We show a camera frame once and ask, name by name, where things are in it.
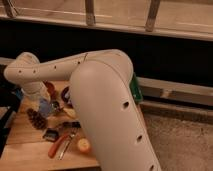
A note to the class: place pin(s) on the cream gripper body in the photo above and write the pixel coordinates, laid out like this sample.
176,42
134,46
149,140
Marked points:
36,94

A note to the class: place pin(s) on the blue sponge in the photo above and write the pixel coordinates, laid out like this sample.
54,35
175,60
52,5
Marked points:
45,107

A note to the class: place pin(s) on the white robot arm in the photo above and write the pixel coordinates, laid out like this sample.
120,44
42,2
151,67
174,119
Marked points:
101,96

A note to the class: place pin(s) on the green plastic tray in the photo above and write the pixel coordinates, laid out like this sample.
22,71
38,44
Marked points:
135,90

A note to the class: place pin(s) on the red bowl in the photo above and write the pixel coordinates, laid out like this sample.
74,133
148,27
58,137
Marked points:
51,90

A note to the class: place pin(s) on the small metal cup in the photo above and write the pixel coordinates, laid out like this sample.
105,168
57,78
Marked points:
55,107

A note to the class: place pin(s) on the dark purple bowl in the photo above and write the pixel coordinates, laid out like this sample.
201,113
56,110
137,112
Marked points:
65,96

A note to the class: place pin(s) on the pine cone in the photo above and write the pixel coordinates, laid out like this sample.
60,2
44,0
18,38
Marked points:
35,118

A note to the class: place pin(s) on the yellow pear piece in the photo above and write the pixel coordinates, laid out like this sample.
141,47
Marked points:
70,112

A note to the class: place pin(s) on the wooden board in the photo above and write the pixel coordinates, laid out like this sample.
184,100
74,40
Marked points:
26,150

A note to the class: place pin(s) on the black binder clip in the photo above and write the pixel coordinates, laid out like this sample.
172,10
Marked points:
51,135

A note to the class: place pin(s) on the orange apple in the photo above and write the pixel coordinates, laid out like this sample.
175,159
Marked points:
83,145

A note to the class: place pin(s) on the black handled screwdriver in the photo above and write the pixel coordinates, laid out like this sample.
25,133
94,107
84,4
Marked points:
73,124

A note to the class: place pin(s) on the red handled pliers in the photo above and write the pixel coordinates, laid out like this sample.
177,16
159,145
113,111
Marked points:
65,139

